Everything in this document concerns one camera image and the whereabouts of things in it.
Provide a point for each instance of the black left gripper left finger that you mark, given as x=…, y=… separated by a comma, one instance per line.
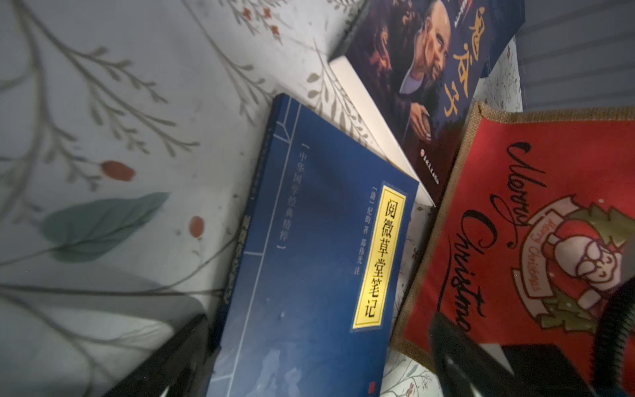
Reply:
x=182, y=366

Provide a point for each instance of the jute canvas Christmas bag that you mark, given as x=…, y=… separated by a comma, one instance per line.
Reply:
x=533, y=242

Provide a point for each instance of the dark portrait book right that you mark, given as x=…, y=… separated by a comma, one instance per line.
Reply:
x=410, y=69

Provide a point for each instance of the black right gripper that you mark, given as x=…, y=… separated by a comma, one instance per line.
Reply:
x=542, y=367

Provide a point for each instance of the floral table cloth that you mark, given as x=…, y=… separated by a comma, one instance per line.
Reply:
x=130, y=132

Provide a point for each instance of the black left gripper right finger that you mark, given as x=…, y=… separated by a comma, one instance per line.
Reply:
x=464, y=368

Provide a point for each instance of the blue book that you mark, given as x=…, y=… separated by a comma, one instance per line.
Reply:
x=311, y=291

